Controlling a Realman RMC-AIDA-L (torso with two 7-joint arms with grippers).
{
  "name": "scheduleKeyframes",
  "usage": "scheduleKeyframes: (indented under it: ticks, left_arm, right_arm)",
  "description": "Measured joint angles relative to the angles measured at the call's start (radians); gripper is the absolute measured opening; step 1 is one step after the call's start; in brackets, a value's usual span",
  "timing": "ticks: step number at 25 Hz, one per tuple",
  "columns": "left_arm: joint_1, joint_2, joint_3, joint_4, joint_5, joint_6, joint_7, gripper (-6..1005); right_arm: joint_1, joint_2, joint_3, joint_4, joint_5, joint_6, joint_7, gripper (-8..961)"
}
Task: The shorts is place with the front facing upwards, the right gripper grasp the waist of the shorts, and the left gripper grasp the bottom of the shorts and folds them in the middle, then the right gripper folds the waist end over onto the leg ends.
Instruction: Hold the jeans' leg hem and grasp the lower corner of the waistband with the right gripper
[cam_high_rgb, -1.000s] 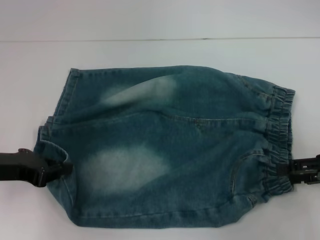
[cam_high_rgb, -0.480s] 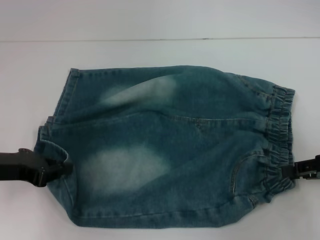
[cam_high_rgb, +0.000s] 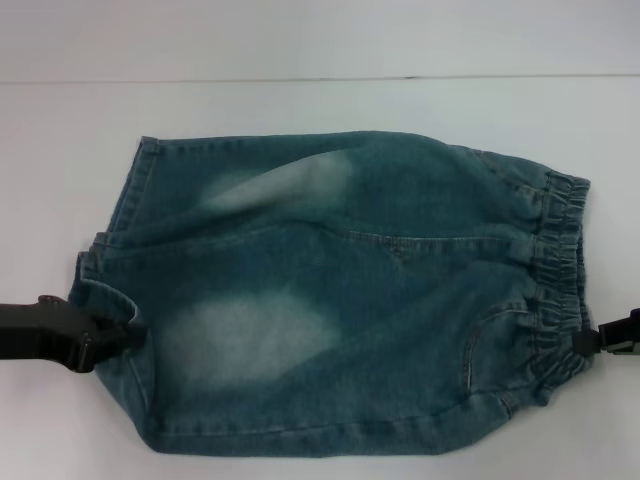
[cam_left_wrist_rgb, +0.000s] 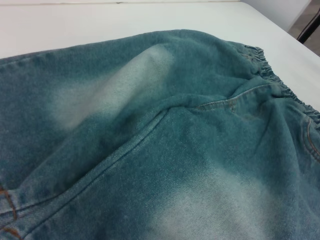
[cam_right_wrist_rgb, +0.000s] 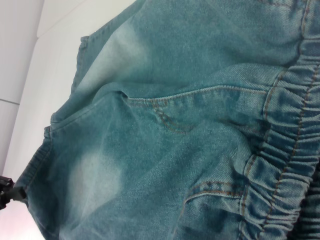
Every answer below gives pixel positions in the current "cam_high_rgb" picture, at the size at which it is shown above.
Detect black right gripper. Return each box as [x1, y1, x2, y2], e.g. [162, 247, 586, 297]
[574, 309, 640, 357]

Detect blue denim shorts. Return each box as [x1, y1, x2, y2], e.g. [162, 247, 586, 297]
[67, 130, 594, 464]

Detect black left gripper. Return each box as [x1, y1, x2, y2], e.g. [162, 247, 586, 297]
[0, 294, 149, 374]

